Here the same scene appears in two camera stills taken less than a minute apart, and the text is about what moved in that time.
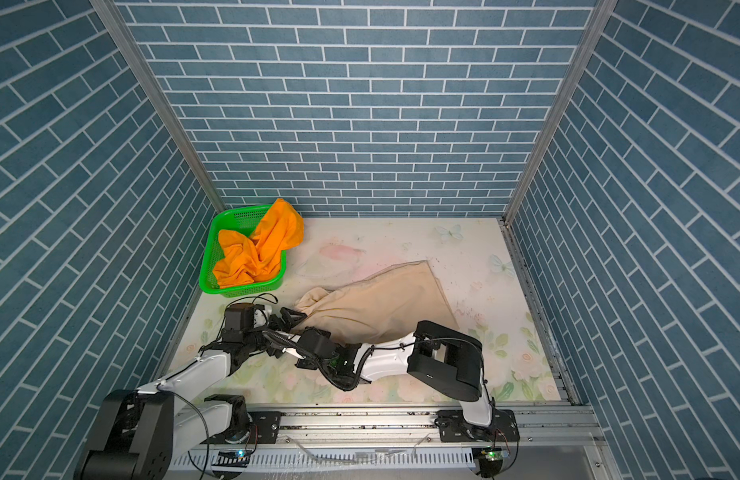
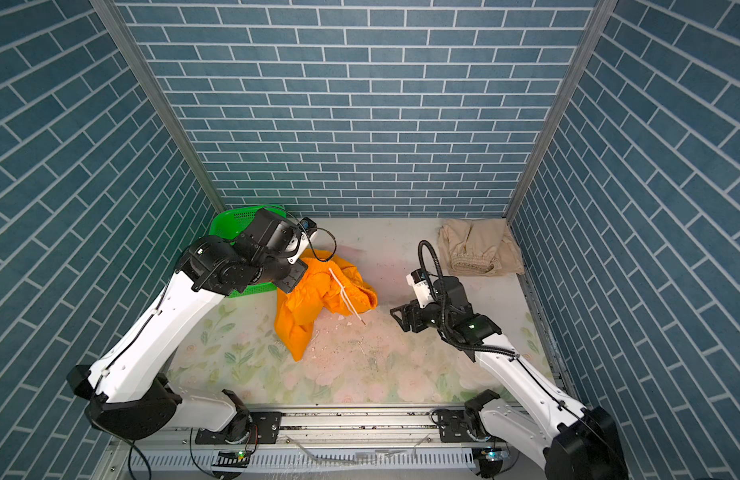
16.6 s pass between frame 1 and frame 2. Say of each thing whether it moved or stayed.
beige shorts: moved
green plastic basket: stayed
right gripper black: moved
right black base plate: stayed
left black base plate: stayed
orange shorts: moved
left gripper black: moved
